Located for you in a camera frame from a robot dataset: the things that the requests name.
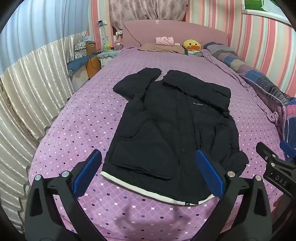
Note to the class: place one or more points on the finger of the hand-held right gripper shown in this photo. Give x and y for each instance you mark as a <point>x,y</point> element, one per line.
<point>286,149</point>
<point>263,149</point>

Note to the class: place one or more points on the nightstand with pale green cover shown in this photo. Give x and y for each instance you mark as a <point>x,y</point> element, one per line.
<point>107,56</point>

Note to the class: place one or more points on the pink headboard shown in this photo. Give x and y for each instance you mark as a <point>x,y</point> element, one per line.
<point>175,32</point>

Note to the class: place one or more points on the blue cloth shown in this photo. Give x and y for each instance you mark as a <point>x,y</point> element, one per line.
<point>77,63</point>

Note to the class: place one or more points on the cardboard box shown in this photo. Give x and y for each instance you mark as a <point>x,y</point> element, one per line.
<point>90,48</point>

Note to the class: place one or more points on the black jacket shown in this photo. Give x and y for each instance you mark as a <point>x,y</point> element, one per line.
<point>161,127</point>

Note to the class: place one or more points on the brown wooden cabinet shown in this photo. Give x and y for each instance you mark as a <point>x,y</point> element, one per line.
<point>93,67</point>

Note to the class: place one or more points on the bed with purple dotted sheet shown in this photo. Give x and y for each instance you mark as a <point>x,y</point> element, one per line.
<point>81,127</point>

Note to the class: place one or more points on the patterned pink curtain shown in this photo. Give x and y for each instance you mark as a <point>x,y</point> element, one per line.
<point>143,12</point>

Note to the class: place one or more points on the white satin curtain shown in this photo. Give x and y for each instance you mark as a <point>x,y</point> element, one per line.
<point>30,92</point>

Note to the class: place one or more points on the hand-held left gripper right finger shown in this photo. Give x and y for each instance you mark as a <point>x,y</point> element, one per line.
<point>208,172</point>

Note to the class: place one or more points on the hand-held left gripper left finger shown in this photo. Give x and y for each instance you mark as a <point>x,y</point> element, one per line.
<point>86,167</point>

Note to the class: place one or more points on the wall socket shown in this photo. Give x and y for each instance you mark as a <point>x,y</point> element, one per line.
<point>103,22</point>

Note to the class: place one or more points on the patchwork quilt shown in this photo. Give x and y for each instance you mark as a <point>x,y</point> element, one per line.
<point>254,74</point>

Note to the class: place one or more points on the pink plush toy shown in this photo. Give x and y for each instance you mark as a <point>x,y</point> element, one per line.
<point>164,41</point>

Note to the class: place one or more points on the brown pillow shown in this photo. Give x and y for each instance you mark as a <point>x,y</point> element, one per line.
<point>159,48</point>

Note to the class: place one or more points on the yellow duck plush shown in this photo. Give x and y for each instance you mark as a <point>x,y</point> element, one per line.
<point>191,45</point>

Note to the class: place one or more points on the blue curtain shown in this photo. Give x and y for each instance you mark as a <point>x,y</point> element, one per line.
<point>34,30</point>

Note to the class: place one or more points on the framed wall picture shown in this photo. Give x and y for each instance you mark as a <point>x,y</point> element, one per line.
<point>263,8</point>

